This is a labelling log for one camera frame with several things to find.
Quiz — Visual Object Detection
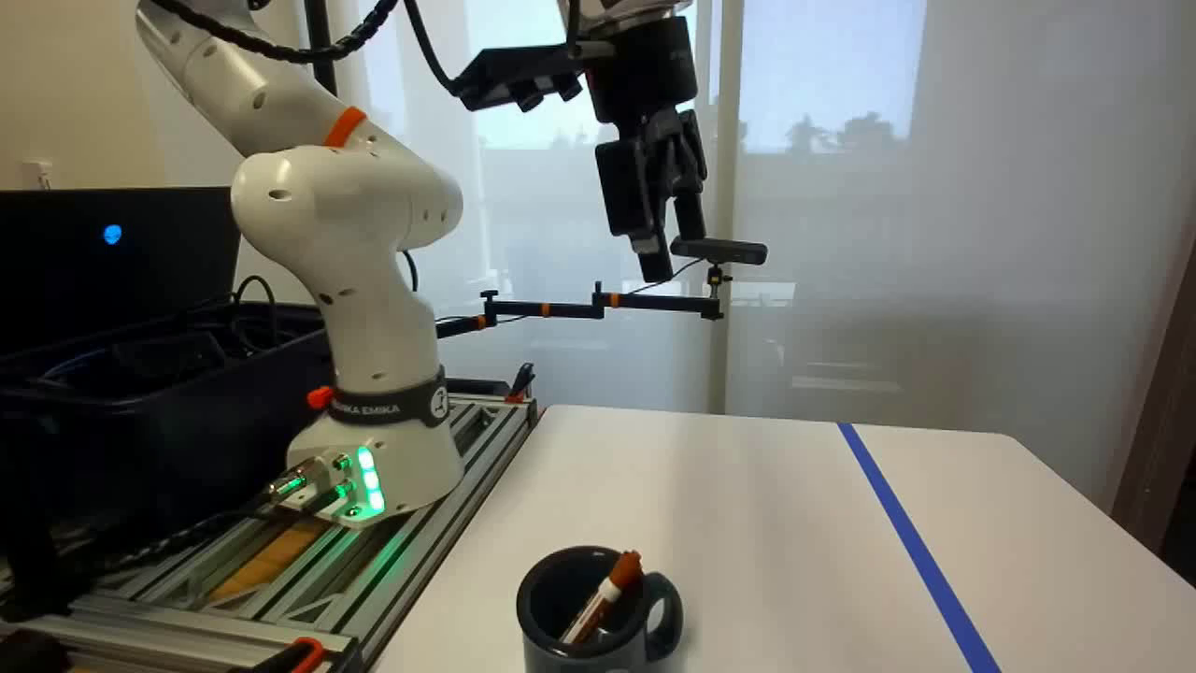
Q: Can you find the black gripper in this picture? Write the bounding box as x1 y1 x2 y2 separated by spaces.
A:
580 13 714 287

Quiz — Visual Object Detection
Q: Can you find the red whiteboard marker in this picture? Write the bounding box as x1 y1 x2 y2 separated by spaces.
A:
558 547 645 654

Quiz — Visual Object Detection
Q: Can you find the orange black clamp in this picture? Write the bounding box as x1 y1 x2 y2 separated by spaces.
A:
281 633 367 673
500 360 537 413

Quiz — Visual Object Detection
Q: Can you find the blue tape strip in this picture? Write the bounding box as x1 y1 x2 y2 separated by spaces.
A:
833 420 1007 673

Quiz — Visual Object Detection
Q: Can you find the dark round bowl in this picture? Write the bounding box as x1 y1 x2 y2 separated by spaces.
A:
512 542 686 673

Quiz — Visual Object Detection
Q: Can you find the tan wooden strip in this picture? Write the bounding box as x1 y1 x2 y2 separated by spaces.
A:
201 515 330 615

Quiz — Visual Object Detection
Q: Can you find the black plastic bin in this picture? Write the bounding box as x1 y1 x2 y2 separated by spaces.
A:
0 298 338 622

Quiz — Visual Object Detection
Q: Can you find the black monitor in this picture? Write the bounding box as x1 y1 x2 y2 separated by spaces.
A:
0 183 242 365

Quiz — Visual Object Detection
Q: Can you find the black bar camera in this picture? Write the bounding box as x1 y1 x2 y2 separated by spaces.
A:
668 237 770 269

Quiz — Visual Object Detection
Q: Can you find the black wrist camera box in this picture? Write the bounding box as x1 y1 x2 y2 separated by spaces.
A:
446 39 617 120

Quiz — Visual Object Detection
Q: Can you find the aluminium extrusion base frame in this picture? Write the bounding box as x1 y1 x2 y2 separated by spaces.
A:
0 370 544 673

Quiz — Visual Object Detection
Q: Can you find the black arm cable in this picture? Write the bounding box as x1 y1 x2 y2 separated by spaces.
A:
146 0 466 97

